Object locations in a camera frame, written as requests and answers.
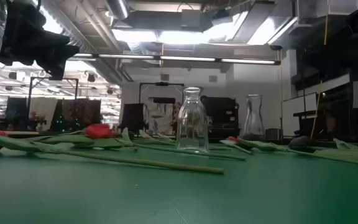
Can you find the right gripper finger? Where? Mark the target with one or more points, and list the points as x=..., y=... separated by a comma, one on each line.
x=320, y=62
x=322, y=43

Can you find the grey ceiling ventilation unit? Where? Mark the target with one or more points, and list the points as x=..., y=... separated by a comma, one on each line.
x=191, y=18

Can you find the white board panel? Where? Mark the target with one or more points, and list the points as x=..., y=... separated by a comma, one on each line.
x=294, y=118

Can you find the black desk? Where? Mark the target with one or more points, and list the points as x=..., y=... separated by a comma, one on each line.
x=304, y=115

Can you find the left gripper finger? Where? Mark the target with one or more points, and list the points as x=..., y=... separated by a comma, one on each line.
x=59, y=59
x=56, y=40

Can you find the black gantry frame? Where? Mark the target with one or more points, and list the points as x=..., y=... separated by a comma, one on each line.
x=71, y=79
x=162, y=83

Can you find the white hanging sheet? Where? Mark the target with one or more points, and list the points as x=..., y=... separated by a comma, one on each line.
x=43, y=109

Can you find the silver round air duct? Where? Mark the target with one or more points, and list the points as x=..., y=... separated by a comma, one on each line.
x=118, y=7

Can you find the grey wall vent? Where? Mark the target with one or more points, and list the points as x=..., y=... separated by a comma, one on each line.
x=165, y=77
x=213, y=78

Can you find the black monitor screen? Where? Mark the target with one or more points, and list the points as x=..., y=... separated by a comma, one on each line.
x=16, y=110

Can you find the black equipment cabinet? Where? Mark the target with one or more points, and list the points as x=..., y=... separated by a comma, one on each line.
x=224, y=116

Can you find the slim clear glass vase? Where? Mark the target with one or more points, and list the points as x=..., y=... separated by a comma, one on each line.
x=253, y=118

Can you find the green table mat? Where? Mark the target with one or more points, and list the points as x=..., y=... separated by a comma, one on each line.
x=179, y=193

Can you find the long ceiling light bar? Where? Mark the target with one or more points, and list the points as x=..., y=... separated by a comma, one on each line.
x=248, y=61
x=126, y=56
x=84, y=55
x=187, y=58

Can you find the ribbed clear glass vase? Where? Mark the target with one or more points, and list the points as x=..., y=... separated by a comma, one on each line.
x=192, y=124

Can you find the black upright panel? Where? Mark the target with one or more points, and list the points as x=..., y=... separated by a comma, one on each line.
x=134, y=118

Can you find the background flower bouquet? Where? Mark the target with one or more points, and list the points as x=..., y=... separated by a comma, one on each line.
x=39, y=119

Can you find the black ceiling spotlight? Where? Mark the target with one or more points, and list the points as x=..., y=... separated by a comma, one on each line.
x=12, y=75
x=110, y=91
x=91, y=77

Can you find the red artificial tulip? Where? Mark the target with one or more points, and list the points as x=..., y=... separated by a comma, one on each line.
x=233, y=139

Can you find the patterned fabric hanging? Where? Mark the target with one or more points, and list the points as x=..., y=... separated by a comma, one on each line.
x=84, y=113

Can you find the white ceiling air unit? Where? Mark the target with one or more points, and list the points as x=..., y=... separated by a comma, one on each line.
x=312, y=7

